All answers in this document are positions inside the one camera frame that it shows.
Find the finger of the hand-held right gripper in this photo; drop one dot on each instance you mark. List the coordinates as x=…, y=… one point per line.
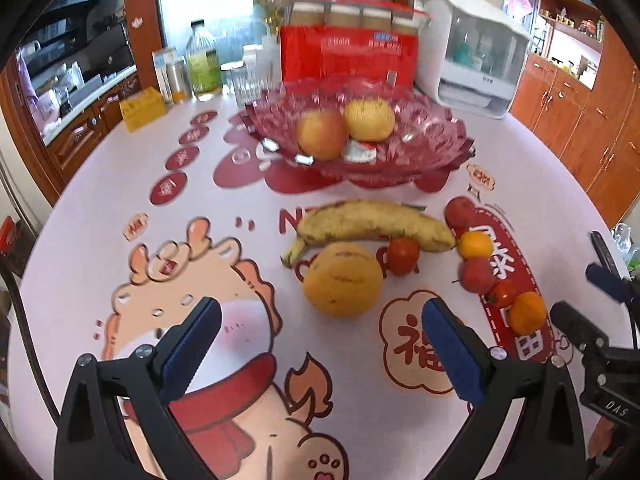
x=607, y=276
x=575, y=321

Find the wooden kitchen cabinet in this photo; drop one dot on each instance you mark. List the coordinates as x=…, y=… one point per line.
x=80, y=140

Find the yellow pear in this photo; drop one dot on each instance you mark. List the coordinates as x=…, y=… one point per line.
x=369, y=120

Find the black range hood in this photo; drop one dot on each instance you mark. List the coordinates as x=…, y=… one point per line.
x=85, y=35

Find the white carton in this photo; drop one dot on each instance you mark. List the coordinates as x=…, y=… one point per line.
x=161, y=67

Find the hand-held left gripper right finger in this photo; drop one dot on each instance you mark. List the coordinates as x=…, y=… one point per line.
x=452, y=350

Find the small white red packet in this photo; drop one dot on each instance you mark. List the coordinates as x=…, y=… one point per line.
x=359, y=152

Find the large orange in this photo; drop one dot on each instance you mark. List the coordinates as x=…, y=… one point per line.
x=342, y=280

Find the yellow box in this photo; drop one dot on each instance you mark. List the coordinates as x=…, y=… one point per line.
x=142, y=109

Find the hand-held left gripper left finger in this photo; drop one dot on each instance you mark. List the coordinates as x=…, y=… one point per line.
x=192, y=345

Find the pink glass fruit bowl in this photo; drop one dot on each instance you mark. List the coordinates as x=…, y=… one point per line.
x=410, y=125

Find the red carton with clear lid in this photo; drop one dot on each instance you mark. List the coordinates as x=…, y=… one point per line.
x=350, y=55

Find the red object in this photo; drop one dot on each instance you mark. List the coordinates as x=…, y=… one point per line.
x=7, y=235

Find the wooden sideboard cabinet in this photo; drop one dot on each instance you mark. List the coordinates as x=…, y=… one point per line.
x=590, y=125

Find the metal can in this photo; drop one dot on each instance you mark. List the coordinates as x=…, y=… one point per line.
x=177, y=80

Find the wooden wall shelf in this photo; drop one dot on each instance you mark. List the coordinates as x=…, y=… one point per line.
x=570, y=5

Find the tangerine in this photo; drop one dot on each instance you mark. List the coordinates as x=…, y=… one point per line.
x=476, y=245
x=527, y=313

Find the printed tablecloth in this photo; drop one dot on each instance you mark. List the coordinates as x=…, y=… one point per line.
x=100, y=210

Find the yellow banana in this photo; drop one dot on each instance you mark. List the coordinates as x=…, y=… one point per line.
x=370, y=222

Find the clear glass cup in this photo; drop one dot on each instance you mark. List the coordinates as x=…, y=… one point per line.
x=247, y=85

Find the red yellow apple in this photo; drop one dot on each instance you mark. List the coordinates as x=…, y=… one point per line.
x=322, y=135

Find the cherry tomato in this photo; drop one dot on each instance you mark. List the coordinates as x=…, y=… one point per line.
x=402, y=256
x=502, y=293

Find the clear plastic bag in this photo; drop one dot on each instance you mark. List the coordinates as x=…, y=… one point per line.
x=624, y=237

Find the white countertop storage cabinet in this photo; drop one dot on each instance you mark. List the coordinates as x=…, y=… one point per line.
x=465, y=5

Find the small red apple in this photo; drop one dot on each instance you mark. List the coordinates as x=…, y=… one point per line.
x=457, y=211
x=477, y=275

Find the green label glass bottle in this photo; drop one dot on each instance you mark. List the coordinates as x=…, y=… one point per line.
x=204, y=65

